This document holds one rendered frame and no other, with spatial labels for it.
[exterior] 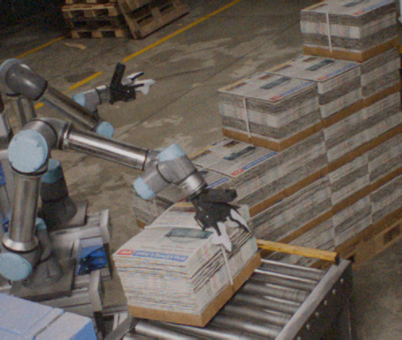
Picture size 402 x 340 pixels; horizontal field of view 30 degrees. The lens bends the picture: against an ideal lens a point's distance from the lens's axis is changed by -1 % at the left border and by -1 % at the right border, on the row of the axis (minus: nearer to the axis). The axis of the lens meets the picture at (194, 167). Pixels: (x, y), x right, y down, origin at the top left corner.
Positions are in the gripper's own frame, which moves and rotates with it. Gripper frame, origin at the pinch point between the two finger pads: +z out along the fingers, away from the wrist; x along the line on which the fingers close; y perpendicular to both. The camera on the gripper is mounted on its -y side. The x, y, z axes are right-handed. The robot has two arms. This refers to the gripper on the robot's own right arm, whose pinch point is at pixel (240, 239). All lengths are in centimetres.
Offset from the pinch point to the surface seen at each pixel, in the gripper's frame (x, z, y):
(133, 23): -531, -191, 442
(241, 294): -3.7, 16.6, 18.2
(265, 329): 9.5, 25.8, 4.9
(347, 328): -28, 51, 12
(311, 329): -0.7, 35.2, -0.6
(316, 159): -123, 9, 49
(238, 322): 9.7, 20.4, 12.8
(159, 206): -51, -19, 76
